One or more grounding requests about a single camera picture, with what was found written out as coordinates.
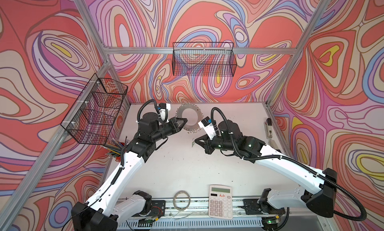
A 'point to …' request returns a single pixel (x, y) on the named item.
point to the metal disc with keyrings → (193, 114)
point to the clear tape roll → (181, 209)
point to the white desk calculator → (220, 203)
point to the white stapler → (268, 128)
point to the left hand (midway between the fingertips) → (189, 120)
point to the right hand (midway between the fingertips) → (198, 144)
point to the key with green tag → (193, 143)
